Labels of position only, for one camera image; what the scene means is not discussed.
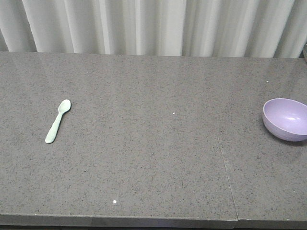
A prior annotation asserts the pale green spoon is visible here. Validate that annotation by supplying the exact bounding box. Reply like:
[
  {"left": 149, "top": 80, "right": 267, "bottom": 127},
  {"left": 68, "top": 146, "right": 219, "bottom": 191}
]
[{"left": 45, "top": 99, "right": 71, "bottom": 144}]

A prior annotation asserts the purple bowl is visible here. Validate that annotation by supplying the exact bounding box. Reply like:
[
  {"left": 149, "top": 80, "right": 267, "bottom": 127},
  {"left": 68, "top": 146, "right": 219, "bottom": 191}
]
[{"left": 262, "top": 98, "right": 307, "bottom": 142}]

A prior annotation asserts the white curtain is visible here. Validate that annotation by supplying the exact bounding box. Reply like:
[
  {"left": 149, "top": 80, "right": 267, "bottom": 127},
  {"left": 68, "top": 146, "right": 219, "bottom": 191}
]
[{"left": 0, "top": 0, "right": 307, "bottom": 58}]

